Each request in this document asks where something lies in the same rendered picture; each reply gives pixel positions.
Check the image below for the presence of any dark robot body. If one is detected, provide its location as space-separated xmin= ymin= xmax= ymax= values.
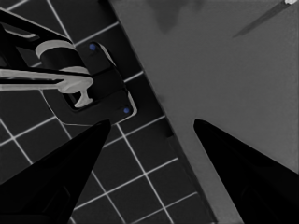
xmin=0 ymin=7 xmax=138 ymax=127

